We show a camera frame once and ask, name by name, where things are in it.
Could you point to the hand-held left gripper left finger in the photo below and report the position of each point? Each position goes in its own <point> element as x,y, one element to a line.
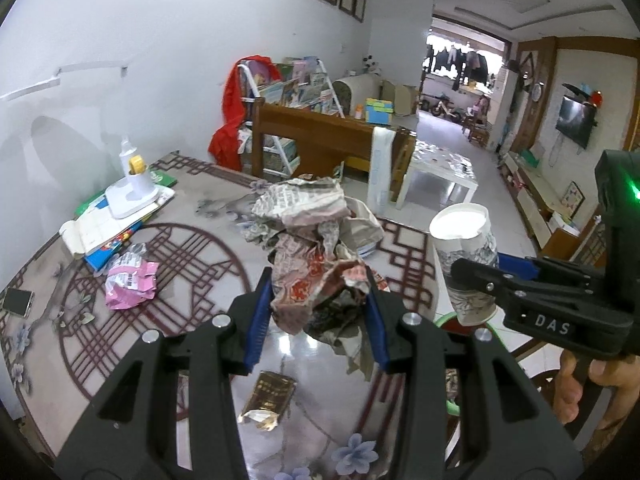
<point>257,325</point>

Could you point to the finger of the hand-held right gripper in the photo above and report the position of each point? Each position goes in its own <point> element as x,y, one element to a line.
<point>520,267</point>
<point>475,280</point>

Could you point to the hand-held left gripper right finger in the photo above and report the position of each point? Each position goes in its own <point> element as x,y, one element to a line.
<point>375,325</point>

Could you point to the green-rimmed red bin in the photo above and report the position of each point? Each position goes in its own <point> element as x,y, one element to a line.
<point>446,321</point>

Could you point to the white printed paper cup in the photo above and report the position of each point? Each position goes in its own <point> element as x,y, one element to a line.
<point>460,225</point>

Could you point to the newspaper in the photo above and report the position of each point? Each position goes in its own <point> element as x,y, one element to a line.
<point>300,270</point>

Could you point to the person's right hand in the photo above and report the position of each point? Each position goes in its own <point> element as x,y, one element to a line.
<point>615,375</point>

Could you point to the wooden television cabinet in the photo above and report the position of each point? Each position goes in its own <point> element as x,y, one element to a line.
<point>530,200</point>

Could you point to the dark gold packet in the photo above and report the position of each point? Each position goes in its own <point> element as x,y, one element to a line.
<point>267,400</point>

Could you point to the small framed picture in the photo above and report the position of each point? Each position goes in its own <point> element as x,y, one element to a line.
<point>573,197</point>

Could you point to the white plastic bag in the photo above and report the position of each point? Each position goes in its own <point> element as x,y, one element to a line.
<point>367,230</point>

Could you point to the white side table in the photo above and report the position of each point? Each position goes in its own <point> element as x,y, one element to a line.
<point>440,165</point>

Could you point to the pink white crumpled wrapper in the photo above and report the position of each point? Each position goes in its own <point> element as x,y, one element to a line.
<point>130,282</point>

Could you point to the small wooden stool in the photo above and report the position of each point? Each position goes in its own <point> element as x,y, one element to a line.
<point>477,132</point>

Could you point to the white cloth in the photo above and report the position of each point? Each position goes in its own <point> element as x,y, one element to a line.
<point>381,170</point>

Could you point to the wooden bench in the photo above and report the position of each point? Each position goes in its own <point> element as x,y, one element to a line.
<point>404,142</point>

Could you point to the white standing air conditioner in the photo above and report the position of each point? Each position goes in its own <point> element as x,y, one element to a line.
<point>507,105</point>

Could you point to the colourful picture book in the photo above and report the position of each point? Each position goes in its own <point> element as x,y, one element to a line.
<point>110,251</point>

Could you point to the child balance bike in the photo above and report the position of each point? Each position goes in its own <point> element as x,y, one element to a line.
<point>445,108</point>

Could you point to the green book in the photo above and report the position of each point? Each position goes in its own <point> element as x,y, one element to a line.
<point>162,178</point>

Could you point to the white desk lamp base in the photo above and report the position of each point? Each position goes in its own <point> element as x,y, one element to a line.
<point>132,195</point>

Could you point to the red cloth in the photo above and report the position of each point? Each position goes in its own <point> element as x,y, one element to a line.
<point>227,145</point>

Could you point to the books and papers stack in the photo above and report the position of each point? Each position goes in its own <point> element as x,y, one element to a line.
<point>95,225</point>

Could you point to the colourful toy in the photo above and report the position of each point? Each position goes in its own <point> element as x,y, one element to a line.
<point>380,110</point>

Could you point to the wooden dining chair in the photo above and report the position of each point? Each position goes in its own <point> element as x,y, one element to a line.
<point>310,132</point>

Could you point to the yellow tape roll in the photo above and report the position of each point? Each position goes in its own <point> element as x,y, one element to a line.
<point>136,164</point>

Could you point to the row of hanging clothes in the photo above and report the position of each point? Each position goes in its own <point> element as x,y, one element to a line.
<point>460,60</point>

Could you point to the beige trunk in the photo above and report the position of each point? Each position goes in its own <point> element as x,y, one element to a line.
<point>352,90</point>

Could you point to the black white plush toy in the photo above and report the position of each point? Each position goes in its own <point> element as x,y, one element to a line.
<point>370,63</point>

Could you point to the smartphone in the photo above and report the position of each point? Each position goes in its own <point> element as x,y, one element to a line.
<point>17,301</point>

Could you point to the white book rack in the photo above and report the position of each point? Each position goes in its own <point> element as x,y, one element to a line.
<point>300,85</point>

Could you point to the wall television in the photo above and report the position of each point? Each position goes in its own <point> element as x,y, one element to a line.
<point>575,120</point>

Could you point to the round wall clock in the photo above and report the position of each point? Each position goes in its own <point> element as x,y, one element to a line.
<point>536,91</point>

